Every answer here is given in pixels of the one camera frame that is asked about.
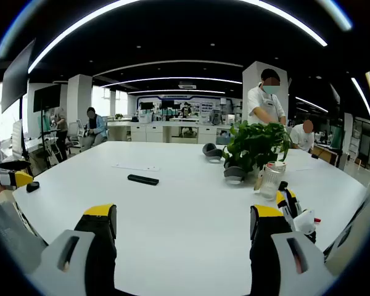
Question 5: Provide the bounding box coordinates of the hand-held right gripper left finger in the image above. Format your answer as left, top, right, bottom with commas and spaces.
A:
27, 203, 124, 296

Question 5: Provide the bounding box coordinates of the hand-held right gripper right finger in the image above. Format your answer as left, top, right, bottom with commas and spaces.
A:
249, 204, 339, 296

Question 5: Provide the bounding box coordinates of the black remote control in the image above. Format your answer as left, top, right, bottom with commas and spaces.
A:
127, 174, 160, 186

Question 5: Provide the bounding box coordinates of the grey mesh chair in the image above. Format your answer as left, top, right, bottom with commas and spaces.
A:
0, 197, 47, 269

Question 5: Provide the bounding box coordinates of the white office chair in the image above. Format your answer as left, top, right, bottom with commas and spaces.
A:
66, 121, 83, 149

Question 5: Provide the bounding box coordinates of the large black monitor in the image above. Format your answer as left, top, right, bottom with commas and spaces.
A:
1, 39, 36, 113

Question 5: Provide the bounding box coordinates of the black monitor on stand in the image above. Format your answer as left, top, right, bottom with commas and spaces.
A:
33, 83, 62, 112

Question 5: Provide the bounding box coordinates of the white flat strip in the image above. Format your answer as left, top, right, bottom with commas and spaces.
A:
112, 162, 161, 172

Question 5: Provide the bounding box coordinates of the green potted plant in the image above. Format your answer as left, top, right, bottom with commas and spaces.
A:
221, 120, 294, 181

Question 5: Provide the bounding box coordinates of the wooden side desk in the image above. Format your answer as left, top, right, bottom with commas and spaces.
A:
310, 143, 343, 167

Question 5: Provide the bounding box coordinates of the white cabinet counter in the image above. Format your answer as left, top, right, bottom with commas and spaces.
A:
106, 120, 235, 145

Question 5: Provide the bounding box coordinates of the long ceiling light strip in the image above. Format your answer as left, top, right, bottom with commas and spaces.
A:
27, 0, 327, 74

